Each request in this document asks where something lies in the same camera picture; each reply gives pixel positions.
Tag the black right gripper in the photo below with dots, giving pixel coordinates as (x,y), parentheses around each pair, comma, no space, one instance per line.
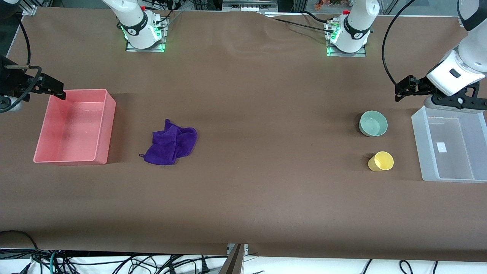
(15,80)

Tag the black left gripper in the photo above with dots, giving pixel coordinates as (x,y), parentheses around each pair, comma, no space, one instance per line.
(419,84)

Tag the pale green bowl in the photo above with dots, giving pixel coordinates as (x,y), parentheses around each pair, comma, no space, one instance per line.
(373,125)

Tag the yellow cup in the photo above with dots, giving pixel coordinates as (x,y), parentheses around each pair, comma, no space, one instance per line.
(382,161)

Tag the purple cloth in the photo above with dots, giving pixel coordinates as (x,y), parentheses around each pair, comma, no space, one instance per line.
(171,144)

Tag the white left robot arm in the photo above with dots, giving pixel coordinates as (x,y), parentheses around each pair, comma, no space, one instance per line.
(355,26)

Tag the pink plastic bin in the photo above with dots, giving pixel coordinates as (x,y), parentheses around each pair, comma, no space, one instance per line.
(76,129)

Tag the white label sticker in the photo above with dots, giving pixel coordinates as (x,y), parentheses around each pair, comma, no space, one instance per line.
(441,147)

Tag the translucent white plastic bin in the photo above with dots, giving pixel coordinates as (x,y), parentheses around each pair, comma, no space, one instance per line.
(456,163)

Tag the brown table cover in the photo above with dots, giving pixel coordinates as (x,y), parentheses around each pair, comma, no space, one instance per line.
(243,114)

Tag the grey power strip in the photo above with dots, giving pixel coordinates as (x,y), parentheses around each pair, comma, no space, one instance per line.
(249,4)

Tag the brown wooden board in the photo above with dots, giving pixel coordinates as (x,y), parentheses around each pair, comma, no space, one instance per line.
(233,262)

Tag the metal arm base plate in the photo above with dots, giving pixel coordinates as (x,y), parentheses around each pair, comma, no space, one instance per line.
(361,54)
(131,48)

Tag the black left camera mount bracket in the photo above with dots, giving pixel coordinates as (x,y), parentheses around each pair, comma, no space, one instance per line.
(460,101)

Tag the aluminium frame post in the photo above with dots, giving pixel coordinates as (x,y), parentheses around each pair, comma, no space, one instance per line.
(29,9)

